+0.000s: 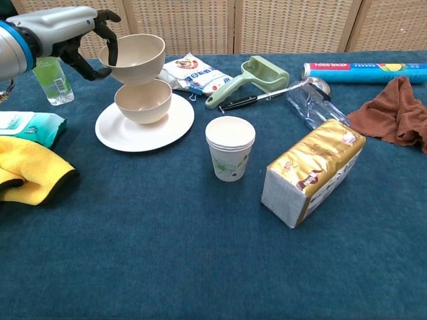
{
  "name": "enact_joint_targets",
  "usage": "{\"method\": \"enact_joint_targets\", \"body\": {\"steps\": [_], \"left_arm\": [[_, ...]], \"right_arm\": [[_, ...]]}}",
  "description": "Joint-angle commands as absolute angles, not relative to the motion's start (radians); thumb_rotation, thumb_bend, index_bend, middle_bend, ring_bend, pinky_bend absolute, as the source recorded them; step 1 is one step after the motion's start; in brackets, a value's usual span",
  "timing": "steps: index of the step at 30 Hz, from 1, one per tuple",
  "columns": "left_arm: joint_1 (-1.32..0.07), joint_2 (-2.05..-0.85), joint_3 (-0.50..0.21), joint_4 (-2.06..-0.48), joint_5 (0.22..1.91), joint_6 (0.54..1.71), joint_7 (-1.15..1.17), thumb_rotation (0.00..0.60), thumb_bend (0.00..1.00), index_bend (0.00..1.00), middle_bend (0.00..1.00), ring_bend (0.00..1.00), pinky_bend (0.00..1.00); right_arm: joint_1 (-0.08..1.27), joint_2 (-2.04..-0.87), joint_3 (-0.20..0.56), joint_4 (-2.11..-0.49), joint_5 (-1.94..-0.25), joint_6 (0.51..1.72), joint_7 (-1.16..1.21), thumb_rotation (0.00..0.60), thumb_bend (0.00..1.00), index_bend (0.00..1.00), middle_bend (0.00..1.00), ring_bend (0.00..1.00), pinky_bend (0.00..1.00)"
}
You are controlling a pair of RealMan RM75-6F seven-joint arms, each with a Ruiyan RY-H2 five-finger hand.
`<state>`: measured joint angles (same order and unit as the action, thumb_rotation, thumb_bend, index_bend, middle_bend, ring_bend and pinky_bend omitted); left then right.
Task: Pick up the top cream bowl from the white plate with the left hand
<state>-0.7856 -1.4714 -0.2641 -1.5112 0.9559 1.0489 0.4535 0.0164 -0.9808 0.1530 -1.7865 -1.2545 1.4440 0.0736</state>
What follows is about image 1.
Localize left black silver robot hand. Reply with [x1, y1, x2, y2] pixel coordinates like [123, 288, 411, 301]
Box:
[6, 6, 121, 81]

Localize beige plastic bowl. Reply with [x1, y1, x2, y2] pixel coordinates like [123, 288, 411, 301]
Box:
[113, 79, 173, 125]
[99, 33, 166, 85]

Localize stacked white paper cups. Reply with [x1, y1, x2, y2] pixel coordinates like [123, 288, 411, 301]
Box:
[205, 115, 257, 183]

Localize clear bottle green label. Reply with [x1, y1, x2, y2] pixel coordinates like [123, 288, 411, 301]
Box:
[32, 56, 75, 107]

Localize teal wet wipes pack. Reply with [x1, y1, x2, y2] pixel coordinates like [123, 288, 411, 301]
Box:
[0, 111, 67, 149]

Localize yellow black-edged cloth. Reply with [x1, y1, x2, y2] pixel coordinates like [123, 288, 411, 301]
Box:
[0, 135, 80, 207]

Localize white blue printed bag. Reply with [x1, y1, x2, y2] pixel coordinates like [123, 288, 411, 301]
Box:
[157, 52, 234, 97]

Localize cream round plate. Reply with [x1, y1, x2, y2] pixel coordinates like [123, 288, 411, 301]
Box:
[95, 92, 195, 153]

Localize woven wooden folding screen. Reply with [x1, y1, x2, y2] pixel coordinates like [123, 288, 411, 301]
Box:
[0, 0, 427, 59]

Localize blue felt table mat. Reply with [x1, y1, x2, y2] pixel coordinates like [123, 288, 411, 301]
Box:
[0, 49, 427, 320]

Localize clear plastic water bottle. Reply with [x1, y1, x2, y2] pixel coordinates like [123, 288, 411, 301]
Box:
[286, 88, 352, 131]

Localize blue plastic wrap box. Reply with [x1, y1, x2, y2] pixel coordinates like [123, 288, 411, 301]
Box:
[302, 62, 427, 85]

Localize gold tissue pack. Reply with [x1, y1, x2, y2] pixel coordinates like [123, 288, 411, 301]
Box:
[260, 118, 367, 229]

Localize brown cloth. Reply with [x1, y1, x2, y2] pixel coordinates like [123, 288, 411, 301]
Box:
[347, 76, 427, 153]

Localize steel ladle black handle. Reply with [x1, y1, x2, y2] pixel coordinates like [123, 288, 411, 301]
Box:
[218, 76, 332, 112]

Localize green handled roller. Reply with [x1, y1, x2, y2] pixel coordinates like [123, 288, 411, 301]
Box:
[205, 55, 290, 110]

